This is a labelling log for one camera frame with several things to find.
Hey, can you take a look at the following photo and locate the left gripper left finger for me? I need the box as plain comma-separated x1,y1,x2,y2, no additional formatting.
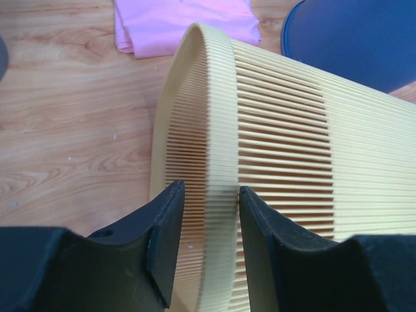
1,181,185,311

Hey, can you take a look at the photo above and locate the grey mesh waste bin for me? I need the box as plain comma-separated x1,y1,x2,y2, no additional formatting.
0,37,9,81

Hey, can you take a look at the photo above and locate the large blue plastic bucket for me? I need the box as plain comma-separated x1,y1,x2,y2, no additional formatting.
281,0,415,93

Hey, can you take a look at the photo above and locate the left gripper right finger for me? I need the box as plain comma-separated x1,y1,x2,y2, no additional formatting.
239,187,415,311

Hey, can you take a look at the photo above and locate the folded pink shirt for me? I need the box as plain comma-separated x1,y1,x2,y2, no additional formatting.
113,0,261,59

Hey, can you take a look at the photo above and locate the yellow slatted waste bin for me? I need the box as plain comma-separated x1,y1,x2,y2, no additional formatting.
149,23,415,311

